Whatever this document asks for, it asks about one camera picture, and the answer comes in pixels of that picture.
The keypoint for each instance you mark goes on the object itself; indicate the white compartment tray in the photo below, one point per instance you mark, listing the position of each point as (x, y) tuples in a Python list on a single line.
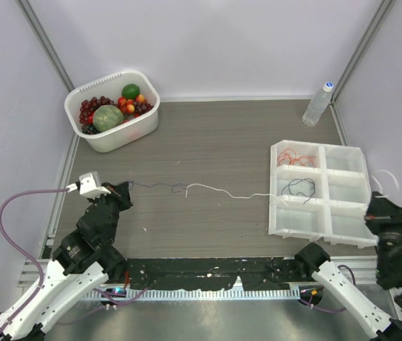
[(319, 191)]

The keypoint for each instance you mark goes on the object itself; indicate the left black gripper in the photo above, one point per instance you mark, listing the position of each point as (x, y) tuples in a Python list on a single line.
[(120, 192)]

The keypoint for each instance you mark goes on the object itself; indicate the clear water bottle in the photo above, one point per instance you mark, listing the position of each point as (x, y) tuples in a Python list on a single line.
[(318, 104)]

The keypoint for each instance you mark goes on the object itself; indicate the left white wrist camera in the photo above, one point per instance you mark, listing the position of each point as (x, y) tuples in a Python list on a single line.
[(89, 186)]

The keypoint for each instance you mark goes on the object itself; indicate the red yellow cherry cluster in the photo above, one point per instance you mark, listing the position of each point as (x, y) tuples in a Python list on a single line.
[(133, 108)]

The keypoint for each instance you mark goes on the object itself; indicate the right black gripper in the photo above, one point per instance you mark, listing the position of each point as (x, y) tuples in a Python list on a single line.
[(382, 209)]

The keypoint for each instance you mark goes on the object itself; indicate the red grape bunch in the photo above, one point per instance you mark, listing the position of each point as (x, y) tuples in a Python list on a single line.
[(89, 106)]

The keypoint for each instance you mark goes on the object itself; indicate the white plastic fruit basket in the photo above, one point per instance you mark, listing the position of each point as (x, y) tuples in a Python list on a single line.
[(111, 86)]

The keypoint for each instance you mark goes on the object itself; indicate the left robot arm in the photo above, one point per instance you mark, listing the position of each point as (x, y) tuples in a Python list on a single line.
[(85, 259)]

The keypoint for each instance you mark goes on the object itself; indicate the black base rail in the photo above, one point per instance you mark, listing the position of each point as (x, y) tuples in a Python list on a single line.
[(216, 274)]

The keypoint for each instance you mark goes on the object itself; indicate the white slotted cable duct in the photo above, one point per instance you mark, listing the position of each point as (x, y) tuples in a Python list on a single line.
[(235, 294)]

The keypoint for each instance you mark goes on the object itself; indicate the green melon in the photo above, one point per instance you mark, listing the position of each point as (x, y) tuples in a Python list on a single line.
[(107, 117)]

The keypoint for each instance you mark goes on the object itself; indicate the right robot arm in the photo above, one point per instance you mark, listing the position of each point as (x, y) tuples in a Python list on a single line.
[(375, 322)]

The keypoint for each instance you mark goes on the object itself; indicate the green lime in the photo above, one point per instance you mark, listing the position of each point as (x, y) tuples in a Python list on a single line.
[(130, 91)]

